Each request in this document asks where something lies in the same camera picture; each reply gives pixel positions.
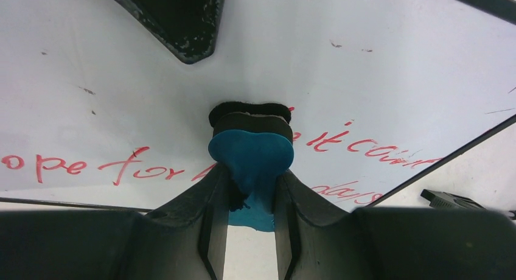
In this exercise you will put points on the wire whiteboard stand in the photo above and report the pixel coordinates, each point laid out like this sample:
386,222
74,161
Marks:
445,200

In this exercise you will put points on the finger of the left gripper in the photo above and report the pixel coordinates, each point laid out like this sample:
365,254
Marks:
187,28

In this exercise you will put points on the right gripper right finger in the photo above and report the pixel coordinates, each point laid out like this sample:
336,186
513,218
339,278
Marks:
314,238

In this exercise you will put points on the small whiteboard with red writing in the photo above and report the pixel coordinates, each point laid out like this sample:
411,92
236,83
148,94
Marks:
94,109

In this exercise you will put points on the blue whiteboard eraser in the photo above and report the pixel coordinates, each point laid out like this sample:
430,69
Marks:
255,143

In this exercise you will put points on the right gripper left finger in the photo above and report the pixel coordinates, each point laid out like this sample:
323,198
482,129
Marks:
186,237

